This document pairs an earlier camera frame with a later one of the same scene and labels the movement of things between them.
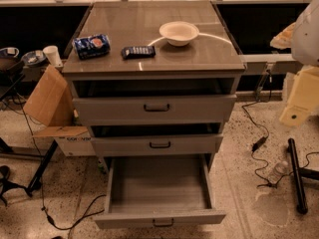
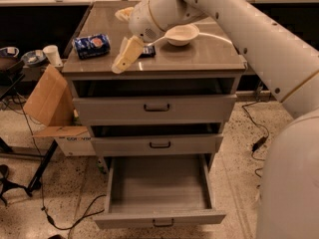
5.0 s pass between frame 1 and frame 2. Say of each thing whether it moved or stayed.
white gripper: moved
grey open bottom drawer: stayed
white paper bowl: stayed
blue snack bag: stayed
